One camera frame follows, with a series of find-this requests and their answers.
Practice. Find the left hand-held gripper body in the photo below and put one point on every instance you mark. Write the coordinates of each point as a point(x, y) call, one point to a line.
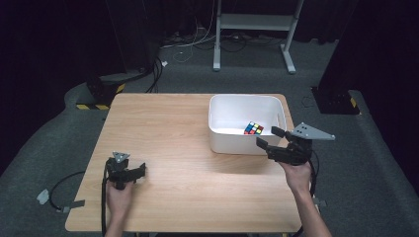
point(119, 168)

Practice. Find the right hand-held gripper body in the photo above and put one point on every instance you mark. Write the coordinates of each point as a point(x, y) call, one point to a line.
point(294, 151)

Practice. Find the multicoloured puzzle cube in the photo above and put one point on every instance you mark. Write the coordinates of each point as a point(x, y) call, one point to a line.
point(253, 128)

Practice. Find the white plastic bin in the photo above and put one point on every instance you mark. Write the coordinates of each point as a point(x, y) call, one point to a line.
point(237, 115)

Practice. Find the person's right hand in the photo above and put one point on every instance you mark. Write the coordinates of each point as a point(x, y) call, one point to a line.
point(298, 177)

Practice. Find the person's left hand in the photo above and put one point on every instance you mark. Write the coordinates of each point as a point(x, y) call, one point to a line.
point(119, 199)

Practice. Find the black striped stand base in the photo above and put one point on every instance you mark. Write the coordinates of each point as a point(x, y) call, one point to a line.
point(100, 94)
point(336, 100)

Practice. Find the white metal stand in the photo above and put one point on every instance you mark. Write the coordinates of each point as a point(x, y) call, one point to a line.
point(255, 22)

